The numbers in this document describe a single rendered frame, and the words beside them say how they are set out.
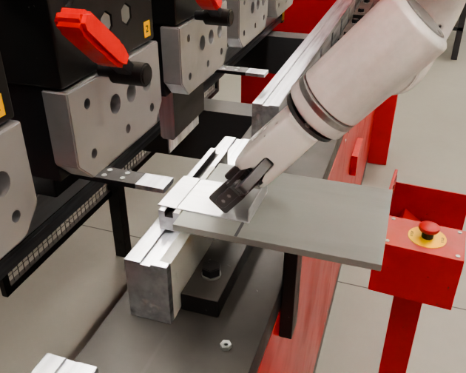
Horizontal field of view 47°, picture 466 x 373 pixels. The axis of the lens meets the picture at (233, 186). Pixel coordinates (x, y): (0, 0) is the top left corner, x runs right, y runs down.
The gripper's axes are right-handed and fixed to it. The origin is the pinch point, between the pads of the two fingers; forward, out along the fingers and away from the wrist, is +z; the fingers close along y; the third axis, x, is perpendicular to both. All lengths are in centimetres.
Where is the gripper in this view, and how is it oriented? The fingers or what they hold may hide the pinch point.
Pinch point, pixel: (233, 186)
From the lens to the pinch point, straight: 71.9
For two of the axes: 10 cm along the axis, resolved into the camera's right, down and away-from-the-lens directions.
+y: -3.2, 4.7, -8.2
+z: -6.2, 5.5, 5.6
